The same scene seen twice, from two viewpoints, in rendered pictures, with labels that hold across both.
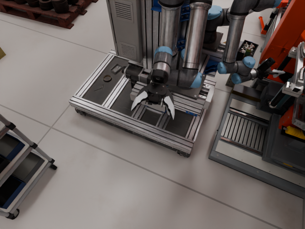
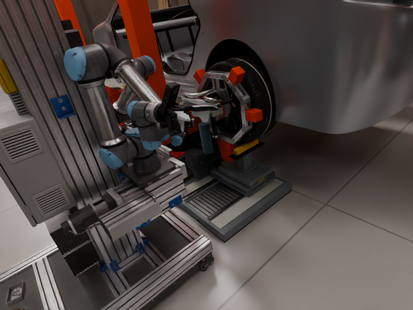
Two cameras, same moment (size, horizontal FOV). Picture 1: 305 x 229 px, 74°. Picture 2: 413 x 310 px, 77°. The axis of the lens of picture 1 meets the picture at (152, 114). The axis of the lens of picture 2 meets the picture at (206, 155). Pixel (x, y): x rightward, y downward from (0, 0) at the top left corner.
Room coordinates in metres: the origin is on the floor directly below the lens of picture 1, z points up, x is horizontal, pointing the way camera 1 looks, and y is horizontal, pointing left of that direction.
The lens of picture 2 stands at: (0.01, 0.68, 1.50)
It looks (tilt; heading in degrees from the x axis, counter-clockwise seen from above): 28 degrees down; 300
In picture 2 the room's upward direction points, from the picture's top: 10 degrees counter-clockwise
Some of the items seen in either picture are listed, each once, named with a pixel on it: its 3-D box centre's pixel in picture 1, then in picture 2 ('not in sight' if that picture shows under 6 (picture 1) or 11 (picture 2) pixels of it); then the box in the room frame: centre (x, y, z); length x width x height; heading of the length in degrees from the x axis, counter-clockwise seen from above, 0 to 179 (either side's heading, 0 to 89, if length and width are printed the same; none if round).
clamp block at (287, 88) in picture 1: (292, 89); (215, 111); (0.76, -0.81, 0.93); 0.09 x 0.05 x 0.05; 65
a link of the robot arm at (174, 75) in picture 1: (165, 76); (152, 133); (0.68, -0.06, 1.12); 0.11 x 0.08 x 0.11; 80
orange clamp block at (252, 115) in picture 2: not in sight; (254, 115); (0.54, -0.93, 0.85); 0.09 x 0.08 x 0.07; 155
